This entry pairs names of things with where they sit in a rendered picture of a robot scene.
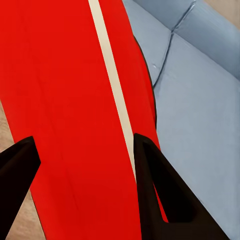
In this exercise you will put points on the sofa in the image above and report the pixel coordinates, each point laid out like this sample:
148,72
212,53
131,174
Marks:
193,56

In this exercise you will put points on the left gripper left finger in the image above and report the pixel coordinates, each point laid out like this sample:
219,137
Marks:
18,167

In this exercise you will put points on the radio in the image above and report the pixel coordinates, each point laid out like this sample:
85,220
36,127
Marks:
73,76

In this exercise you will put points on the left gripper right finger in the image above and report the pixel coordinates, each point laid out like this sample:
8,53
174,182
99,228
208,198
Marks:
188,219

